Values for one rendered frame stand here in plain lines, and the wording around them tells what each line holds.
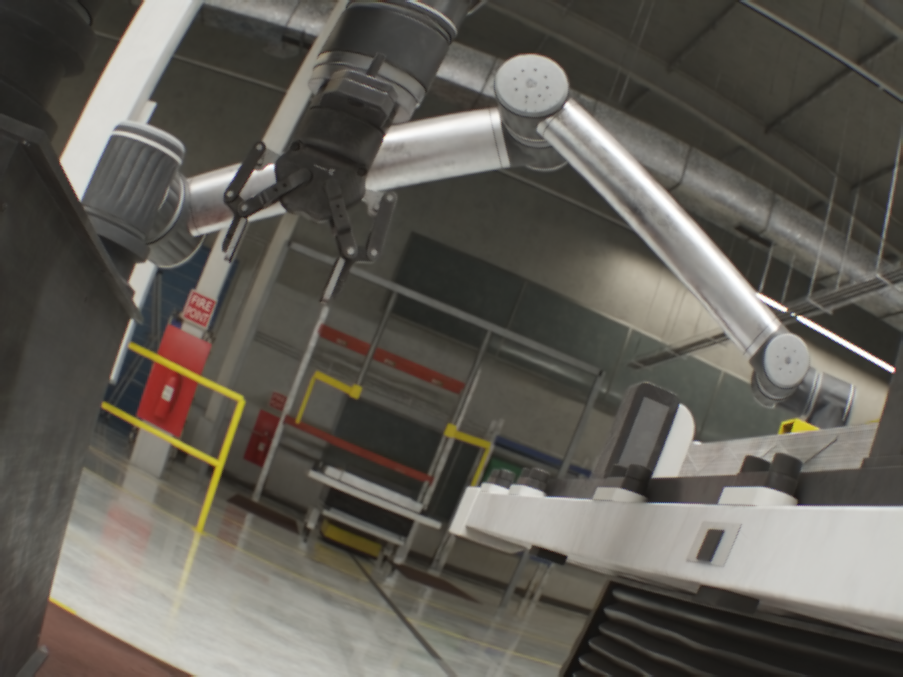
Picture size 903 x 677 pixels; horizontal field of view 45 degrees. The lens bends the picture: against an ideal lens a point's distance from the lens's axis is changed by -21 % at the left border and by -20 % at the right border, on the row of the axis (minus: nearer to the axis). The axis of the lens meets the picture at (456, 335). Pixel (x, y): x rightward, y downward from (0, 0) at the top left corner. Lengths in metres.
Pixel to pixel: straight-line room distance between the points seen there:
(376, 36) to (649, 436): 0.76
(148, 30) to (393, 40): 4.56
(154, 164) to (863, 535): 2.06
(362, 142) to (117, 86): 4.50
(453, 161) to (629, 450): 1.18
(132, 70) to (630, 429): 4.19
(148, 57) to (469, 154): 3.08
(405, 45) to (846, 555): 0.62
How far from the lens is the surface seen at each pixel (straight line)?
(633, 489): 1.34
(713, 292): 2.39
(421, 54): 1.10
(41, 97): 1.12
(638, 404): 1.65
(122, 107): 5.51
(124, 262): 2.56
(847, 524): 0.72
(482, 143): 2.69
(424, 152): 2.69
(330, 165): 1.10
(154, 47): 5.59
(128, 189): 2.54
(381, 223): 1.10
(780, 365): 2.36
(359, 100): 1.04
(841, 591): 0.69
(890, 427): 0.83
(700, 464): 1.82
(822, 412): 2.54
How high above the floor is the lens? 0.75
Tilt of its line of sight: 8 degrees up
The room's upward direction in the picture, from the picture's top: 22 degrees clockwise
